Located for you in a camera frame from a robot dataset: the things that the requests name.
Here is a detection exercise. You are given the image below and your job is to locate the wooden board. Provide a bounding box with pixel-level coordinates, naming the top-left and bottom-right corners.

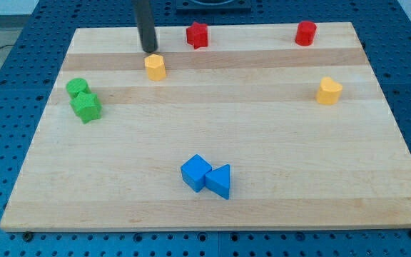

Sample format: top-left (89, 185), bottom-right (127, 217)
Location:
top-left (0, 22), bottom-right (411, 232)

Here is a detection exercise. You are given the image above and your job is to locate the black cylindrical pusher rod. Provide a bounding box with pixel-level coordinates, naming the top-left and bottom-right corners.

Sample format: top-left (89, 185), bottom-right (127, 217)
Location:
top-left (131, 0), bottom-right (158, 53)

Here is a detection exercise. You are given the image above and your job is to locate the blue triangle block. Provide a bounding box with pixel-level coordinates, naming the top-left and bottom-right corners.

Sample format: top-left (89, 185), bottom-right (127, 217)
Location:
top-left (205, 164), bottom-right (230, 200)

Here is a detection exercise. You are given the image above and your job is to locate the blue cube block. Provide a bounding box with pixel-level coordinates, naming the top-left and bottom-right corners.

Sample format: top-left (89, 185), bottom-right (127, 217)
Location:
top-left (181, 154), bottom-right (212, 192)

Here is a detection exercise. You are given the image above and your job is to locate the red star block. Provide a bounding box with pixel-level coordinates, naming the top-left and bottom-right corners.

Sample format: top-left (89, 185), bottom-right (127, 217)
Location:
top-left (186, 21), bottom-right (208, 49)

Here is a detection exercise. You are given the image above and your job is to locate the green cylinder block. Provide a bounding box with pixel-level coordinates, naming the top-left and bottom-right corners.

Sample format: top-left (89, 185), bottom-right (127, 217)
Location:
top-left (66, 78), bottom-right (91, 99)

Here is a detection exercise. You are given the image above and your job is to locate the red cylinder block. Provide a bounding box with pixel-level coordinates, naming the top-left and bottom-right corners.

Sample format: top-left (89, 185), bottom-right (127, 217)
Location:
top-left (295, 21), bottom-right (317, 46)

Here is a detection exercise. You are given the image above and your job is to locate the yellow heart block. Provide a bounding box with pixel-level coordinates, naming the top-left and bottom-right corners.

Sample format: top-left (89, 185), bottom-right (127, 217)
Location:
top-left (315, 77), bottom-right (343, 105)

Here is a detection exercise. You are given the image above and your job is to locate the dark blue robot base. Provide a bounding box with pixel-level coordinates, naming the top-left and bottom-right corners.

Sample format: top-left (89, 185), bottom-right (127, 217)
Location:
top-left (175, 0), bottom-right (252, 13)

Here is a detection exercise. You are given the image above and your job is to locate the green star block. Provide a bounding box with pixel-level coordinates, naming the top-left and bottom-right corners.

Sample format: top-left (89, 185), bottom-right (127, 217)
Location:
top-left (70, 92), bottom-right (102, 124)

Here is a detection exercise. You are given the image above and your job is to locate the yellow hexagon block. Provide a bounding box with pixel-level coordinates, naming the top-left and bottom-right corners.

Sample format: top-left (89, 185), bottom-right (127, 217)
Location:
top-left (144, 54), bottom-right (166, 81)

